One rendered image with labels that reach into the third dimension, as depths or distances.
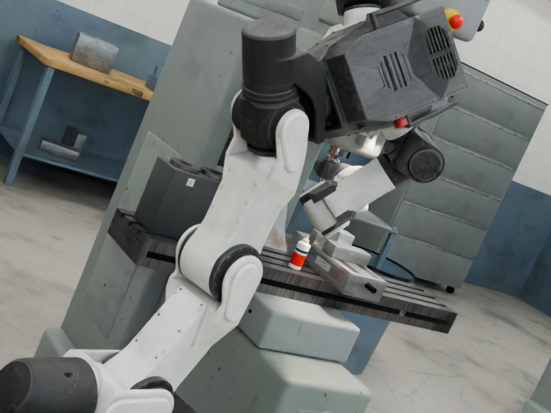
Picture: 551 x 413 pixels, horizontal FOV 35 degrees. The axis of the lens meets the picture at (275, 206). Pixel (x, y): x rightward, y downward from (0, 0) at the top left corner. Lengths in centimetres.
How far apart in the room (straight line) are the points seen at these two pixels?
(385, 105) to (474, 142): 614
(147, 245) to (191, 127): 72
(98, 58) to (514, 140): 400
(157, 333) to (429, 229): 622
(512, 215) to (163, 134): 700
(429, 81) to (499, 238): 783
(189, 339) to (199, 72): 129
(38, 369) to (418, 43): 106
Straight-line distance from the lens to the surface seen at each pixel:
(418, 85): 198
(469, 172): 814
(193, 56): 312
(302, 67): 185
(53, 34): 667
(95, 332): 326
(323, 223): 222
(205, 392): 271
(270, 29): 183
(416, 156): 210
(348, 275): 264
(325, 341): 263
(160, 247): 238
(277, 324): 250
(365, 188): 216
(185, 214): 245
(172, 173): 239
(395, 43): 197
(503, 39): 893
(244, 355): 257
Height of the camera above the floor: 151
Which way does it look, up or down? 9 degrees down
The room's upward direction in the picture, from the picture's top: 23 degrees clockwise
